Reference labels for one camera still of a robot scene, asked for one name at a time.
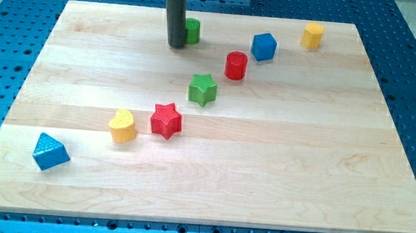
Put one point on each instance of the blue cube block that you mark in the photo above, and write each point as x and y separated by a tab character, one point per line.
263	47

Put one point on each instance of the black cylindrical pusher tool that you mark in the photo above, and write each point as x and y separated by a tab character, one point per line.
175	12

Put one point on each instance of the blue triangle block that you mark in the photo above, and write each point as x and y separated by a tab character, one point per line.
49	152

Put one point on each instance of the light wooden board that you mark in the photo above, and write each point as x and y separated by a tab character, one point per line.
304	142

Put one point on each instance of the green star block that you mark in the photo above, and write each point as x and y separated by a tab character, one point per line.
202	89

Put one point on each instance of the red star block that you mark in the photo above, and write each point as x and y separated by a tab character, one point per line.
166	120

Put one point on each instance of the yellow hexagon block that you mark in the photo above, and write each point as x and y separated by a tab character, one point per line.
312	35

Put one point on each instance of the yellow heart block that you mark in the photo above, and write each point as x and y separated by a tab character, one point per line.
122	127

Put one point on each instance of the green cylinder block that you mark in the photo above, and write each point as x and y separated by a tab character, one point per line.
192	29

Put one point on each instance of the red cylinder block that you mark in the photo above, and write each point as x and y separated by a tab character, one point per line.
235	65

